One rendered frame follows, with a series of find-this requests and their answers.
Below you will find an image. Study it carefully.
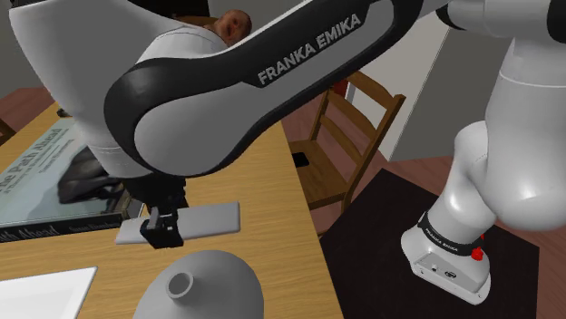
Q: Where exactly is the flat white rectangular tablet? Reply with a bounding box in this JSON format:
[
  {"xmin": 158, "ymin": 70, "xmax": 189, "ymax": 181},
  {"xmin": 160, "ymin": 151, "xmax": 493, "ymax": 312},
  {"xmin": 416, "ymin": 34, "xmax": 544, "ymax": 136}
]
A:
[{"xmin": 0, "ymin": 266, "xmax": 99, "ymax": 319}]

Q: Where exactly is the grey cone-shaped vase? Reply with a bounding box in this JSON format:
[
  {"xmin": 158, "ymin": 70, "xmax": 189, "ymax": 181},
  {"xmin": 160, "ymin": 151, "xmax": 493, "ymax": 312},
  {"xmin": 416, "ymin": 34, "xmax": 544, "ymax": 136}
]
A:
[{"xmin": 132, "ymin": 249, "xmax": 266, "ymax": 319}]

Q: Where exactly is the large grey-green hardcover book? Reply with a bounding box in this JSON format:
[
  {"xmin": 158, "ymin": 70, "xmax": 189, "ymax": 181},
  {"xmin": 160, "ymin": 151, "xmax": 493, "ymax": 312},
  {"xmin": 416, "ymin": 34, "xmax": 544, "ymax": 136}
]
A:
[{"xmin": 0, "ymin": 116, "xmax": 148, "ymax": 245}]

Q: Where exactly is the black robot stand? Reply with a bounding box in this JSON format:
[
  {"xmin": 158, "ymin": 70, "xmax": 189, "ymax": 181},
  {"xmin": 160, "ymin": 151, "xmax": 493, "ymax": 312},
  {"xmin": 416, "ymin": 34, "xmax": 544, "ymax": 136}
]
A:
[{"xmin": 318, "ymin": 168, "xmax": 541, "ymax": 319}]

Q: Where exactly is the light wooden table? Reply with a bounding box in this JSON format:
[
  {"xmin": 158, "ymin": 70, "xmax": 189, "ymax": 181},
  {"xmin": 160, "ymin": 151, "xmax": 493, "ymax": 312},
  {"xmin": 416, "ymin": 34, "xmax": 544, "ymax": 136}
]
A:
[{"xmin": 0, "ymin": 101, "xmax": 345, "ymax": 319}]

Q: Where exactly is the flat grey rectangular bar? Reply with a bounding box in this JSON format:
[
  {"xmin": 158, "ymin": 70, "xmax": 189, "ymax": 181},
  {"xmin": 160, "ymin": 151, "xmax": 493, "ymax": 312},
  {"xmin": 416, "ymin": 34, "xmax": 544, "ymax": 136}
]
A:
[{"xmin": 115, "ymin": 201, "xmax": 241, "ymax": 246}]

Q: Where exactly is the wooden slat-back chair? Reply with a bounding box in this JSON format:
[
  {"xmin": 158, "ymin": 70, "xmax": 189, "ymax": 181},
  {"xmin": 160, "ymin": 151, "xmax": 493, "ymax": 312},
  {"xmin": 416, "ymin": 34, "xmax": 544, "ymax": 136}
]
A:
[{"xmin": 288, "ymin": 70, "xmax": 407, "ymax": 214}]

